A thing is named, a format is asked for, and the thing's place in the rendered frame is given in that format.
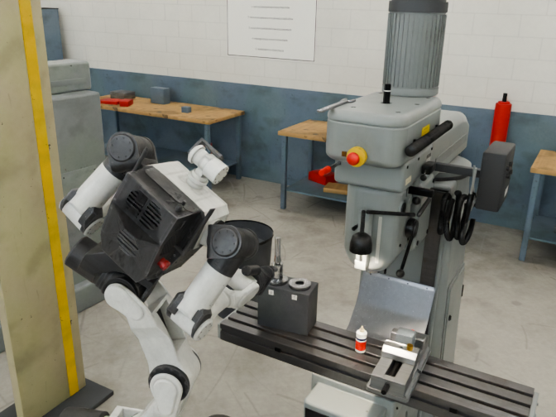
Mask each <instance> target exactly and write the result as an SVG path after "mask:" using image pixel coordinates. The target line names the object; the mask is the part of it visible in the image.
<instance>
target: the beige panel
mask: <svg viewBox="0 0 556 417"><path fill-rule="evenodd" d="M63 198H64V195H63V188H62V180H61V173H60V160H59V152H58V146H57V138H56V131H55V118H54V111H53V103H52V97H51V89H50V76H49V69H48V62H47V54H46V41H45V34H44V27H43V20H42V13H41V0H0V320H1V325H2V334H3V339H4V344H5V348H6V354H7V363H8V367H9V372H10V377H11V383H12V391H13V396H14V401H15V403H14V404H12V405H10V406H9V407H7V408H6V409H5V410H3V411H2V412H0V417H59V416H60V414H61V412H62V411H63V410H64V409H65V408H67V407H70V406H71V407H82V408H89V409H94V410H95V409H96V408H97V407H99V406H100V405H101V404H102V403H103V402H104V401H106V400H107V399H109V398H110V397H111V396H112V395H113V390H110V389H108V388H107V387H105V386H101V385H99V384H98V383H96V382H94V381H91V380H89V379H87V378H85V376H84V363H83V355H82V348H81V341H80V334H79V321H78V314H77V306H76V299H75V292H74V278H73V271H72V269H71V268H69V267H68V266H67V265H66V264H65V258H66V257H67V255H68V254H69V252H70V244H69V237H68V229H67V222H66V215H65V214H64V213H63V212H62V211H61V210H60V209H59V204H60V201H61V200H62V199H63Z"/></svg>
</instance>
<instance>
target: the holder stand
mask: <svg viewBox="0 0 556 417"><path fill-rule="evenodd" d="M318 286H319V283H318V282H313V281H309V280H307V279H305V278H293V277H289V276H286V275H283V279H282V280H271V282H270V283H269V285H268V286H267V287H266V289H265V290H264V292H263V293H262V294H261V295H258V315H257V323H258V324H260V325H263V326H267V327H271V328H277V329H280V330H284V331H287V332H291V333H297V334H301V335H304V336H307V335H308V334H309V332H310V330H311V329H312V327H313V326H314V325H315V323H316V319H317V303H318Z"/></svg>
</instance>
